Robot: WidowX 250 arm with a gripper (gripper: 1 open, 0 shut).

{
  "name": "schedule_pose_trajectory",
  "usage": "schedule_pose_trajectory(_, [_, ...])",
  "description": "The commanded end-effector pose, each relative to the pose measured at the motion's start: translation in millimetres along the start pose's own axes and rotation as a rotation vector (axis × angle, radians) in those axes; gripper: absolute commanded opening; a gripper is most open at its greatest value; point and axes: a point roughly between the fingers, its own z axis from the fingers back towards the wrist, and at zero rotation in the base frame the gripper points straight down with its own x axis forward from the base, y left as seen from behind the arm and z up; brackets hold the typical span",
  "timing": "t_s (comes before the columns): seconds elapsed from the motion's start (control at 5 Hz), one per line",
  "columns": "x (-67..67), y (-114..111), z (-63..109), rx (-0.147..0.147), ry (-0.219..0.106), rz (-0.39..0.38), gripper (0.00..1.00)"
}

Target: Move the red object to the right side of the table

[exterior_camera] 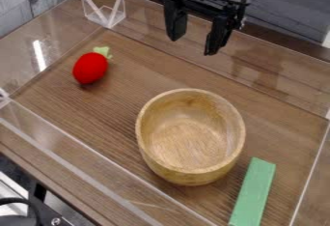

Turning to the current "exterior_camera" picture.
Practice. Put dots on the red plush strawberry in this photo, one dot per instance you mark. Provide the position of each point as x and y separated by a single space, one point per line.
91 65

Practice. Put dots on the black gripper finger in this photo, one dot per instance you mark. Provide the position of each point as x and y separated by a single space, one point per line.
219 34
175 19

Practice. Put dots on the wooden bowl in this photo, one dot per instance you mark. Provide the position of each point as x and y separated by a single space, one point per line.
190 135

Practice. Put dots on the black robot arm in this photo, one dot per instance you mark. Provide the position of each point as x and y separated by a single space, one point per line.
225 12

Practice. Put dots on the clear acrylic tray wall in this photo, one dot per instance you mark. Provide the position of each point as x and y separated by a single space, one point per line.
70 133

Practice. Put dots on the black table leg clamp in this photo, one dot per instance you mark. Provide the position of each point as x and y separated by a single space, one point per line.
50 217

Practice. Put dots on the clear acrylic corner bracket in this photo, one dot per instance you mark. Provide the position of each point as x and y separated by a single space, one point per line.
104 16

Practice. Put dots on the green rectangular block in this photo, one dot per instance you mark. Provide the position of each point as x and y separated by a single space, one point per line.
253 196

